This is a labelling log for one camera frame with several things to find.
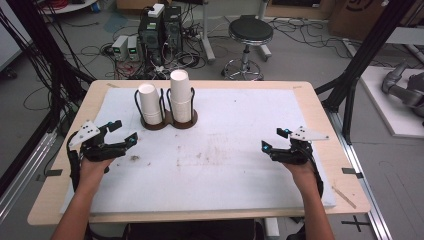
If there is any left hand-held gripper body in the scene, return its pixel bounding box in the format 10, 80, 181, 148
68, 119, 128, 163

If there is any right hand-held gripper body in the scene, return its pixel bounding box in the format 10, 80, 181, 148
269, 125, 331, 166

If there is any dark wire cup holder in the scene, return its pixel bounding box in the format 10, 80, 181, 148
133, 86, 199, 131

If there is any short stack of white cups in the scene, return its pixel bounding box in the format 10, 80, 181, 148
137, 82, 165, 126

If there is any tall stack of white cups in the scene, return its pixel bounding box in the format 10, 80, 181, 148
169, 68, 195, 124

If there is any person's right hand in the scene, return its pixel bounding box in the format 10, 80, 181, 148
282, 161, 319, 190

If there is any person's left hand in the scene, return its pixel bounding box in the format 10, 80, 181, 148
78, 157, 115, 190

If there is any black tape strip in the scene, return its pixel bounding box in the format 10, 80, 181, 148
341, 167, 365, 180
35, 168, 64, 183

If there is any white foam mat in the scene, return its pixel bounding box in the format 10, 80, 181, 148
59, 86, 337, 215

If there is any thin wooden stick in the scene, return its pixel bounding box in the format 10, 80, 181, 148
331, 185, 358, 210

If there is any grey power supply unit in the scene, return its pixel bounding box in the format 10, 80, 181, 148
127, 35, 141, 62
111, 34, 130, 62

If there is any black tape cross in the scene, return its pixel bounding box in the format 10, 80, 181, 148
340, 214, 371, 233

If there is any black computer tower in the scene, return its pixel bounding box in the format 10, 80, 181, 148
137, 5, 183, 67

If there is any white floor board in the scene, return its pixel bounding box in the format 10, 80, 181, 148
359, 65, 424, 140

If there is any black round stool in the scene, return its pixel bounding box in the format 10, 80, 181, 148
220, 14, 275, 82

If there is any person's dark clothing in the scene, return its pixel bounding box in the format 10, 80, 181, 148
125, 218, 265, 240

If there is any white desk leg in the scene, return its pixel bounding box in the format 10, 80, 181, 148
199, 0, 217, 65

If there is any white power strip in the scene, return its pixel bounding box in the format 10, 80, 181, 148
147, 3, 166, 19

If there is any brown cardboard box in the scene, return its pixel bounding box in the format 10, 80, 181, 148
327, 0, 396, 42

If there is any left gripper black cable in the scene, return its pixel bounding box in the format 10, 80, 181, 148
66, 131, 83, 193

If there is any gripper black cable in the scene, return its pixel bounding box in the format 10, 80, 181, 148
66, 131, 83, 193
307, 148, 325, 199

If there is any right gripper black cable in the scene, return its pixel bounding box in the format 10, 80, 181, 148
307, 148, 325, 199

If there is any aluminium floor rail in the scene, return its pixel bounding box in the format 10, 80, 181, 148
327, 109, 394, 240
0, 129, 58, 224

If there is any black metal frame stand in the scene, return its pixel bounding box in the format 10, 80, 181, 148
314, 0, 417, 145
0, 0, 96, 138

